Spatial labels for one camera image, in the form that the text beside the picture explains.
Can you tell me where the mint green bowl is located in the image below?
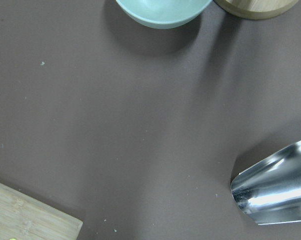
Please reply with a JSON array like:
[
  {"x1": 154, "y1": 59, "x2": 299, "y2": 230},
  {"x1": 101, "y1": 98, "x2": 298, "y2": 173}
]
[{"x1": 116, "y1": 0, "x2": 212, "y2": 30}]

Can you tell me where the metal scoop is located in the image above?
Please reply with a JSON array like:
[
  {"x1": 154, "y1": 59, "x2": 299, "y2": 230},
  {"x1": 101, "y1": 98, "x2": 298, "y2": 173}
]
[{"x1": 230, "y1": 140, "x2": 301, "y2": 226}]

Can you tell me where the wooden cutting board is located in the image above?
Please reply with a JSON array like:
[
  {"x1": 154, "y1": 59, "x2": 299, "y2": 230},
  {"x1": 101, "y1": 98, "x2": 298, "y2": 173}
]
[{"x1": 0, "y1": 183, "x2": 83, "y2": 240}]

